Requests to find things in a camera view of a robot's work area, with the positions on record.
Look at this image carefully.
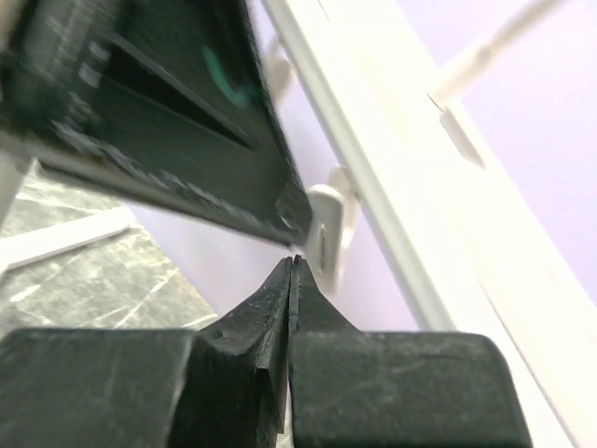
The white hanger clip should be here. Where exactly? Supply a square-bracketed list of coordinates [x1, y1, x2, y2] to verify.
[303, 166, 361, 295]

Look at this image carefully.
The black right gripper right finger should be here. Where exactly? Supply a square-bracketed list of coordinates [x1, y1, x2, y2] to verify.
[289, 258, 532, 447]

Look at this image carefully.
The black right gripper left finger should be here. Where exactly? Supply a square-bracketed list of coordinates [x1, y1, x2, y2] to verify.
[1, 259, 292, 447]

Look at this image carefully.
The white metal clothes rack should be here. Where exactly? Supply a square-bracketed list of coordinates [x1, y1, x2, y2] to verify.
[0, 0, 597, 276]

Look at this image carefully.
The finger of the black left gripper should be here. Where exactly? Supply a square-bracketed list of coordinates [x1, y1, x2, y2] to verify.
[1, 1, 312, 245]

